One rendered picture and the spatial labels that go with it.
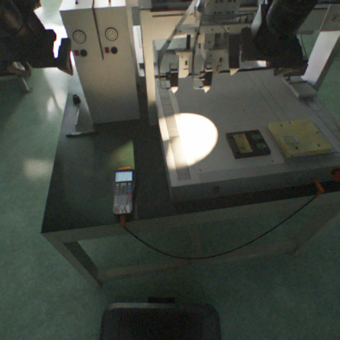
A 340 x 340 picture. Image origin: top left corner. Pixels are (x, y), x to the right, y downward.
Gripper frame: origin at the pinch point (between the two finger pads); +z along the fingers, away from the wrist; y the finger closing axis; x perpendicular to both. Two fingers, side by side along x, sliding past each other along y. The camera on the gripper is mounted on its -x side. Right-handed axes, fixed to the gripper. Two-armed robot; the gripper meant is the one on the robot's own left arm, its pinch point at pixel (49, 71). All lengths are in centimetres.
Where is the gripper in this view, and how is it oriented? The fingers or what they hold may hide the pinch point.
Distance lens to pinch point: 63.3
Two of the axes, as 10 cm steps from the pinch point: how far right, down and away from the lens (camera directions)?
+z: 0.1, 1.6, 9.9
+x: -0.1, 9.9, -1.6
